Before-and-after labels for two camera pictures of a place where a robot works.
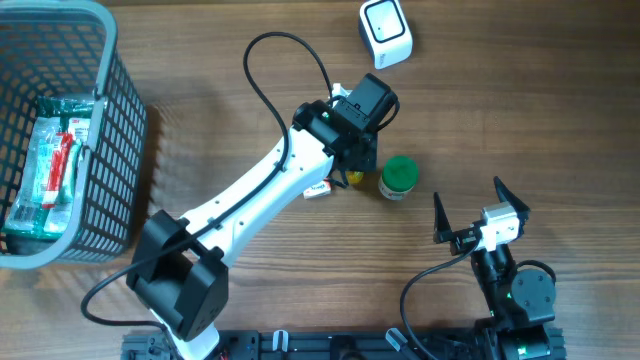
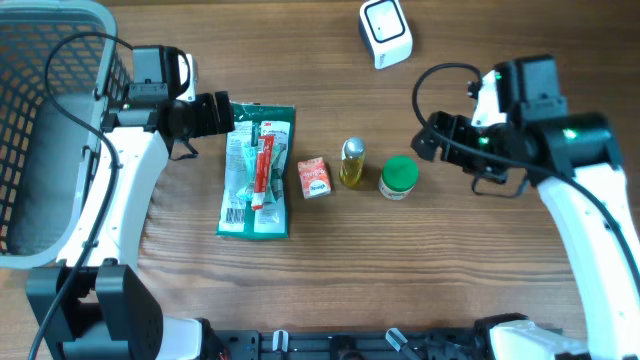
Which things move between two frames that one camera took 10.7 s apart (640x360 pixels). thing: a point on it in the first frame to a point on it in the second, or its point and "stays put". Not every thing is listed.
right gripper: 462,239 to 455,126
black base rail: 317,344 stays put
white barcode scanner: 385,30 stays put
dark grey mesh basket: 52,48 stays put
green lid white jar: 398,177 stays put
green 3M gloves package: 45,199 to 255,196
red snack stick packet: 51,193 to 263,165
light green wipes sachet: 44,160 to 250,155
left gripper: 369,161 to 209,124
